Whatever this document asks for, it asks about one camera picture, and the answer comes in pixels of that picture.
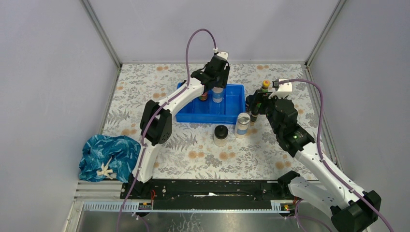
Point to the yellow cap sauce bottle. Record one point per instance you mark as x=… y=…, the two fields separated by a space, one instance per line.
x=203 y=97

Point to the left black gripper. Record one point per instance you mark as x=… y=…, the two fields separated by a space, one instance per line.
x=219 y=82

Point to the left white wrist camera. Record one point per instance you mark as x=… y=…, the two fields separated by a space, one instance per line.
x=220 y=54

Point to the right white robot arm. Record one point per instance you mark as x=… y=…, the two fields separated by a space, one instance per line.
x=350 y=207

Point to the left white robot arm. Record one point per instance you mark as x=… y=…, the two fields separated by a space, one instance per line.
x=157 y=120

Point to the blue patterned cloth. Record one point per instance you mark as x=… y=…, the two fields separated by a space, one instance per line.
x=108 y=157

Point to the blue plastic divided bin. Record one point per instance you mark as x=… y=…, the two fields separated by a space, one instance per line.
x=225 y=112

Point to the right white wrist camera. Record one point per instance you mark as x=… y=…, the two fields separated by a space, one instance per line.
x=283 y=88

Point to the slotted cable duct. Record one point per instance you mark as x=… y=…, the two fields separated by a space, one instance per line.
x=138 y=207

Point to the green label sauce bottle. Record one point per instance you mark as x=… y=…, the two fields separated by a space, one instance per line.
x=265 y=86

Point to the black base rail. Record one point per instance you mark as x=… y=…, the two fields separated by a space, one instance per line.
x=209 y=194

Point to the floral table mat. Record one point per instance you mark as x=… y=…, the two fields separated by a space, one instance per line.
x=191 y=153

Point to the front small dark spice bottle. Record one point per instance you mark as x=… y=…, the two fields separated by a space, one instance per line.
x=253 y=117

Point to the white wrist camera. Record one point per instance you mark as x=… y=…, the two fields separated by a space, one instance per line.
x=220 y=54
x=283 y=88

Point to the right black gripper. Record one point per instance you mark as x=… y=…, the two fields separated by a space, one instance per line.
x=258 y=97

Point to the silver lid spice tin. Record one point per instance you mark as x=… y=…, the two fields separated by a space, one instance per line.
x=217 y=94
x=242 y=125

